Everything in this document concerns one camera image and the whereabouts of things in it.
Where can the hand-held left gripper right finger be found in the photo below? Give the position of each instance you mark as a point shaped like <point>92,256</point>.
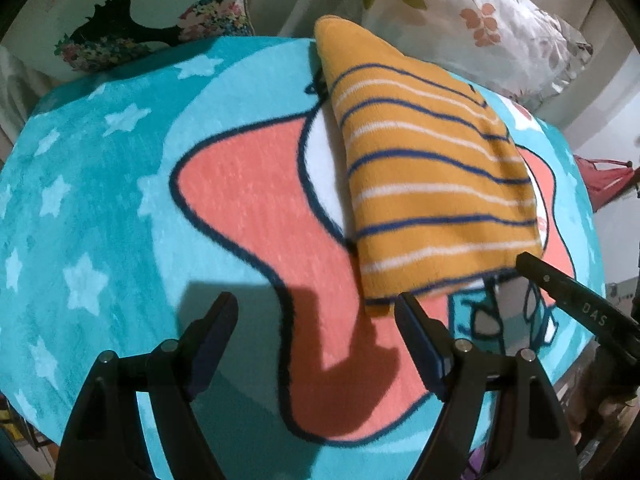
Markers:
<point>425,357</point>

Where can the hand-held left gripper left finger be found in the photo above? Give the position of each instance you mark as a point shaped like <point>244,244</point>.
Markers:
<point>210,347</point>

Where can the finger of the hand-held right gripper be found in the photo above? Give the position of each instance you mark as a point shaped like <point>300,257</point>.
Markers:
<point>582,305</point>

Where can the orange striped small garment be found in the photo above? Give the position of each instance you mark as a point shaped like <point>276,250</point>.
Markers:
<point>430,170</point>

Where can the teal star printed blanket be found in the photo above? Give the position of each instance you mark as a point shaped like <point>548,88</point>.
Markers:
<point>150,200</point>

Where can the white leaf printed pillow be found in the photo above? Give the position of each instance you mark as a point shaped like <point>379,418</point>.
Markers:
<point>500,45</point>

